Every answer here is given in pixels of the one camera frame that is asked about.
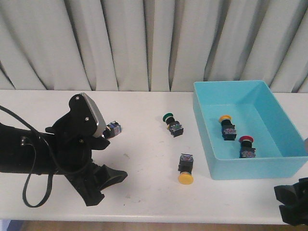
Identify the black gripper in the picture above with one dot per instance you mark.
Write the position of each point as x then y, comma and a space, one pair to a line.
73, 155
294, 199

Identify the red push button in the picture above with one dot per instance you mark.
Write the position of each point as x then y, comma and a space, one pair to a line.
246, 149
112, 129

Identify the yellow push button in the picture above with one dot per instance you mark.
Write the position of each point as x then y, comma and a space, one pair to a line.
228, 129
185, 168

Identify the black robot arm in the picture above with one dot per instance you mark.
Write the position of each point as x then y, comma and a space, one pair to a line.
31, 152

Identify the light blue plastic box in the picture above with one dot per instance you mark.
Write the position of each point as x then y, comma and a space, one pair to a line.
255, 112

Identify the yellow push button lying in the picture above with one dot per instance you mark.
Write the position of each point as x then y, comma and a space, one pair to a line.
185, 168

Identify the green push button rear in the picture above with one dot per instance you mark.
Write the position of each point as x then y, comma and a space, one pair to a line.
174, 127

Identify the grey curtain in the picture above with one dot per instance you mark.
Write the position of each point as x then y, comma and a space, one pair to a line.
152, 45

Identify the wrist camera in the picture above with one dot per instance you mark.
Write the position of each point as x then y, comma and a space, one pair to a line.
86, 117
306, 145

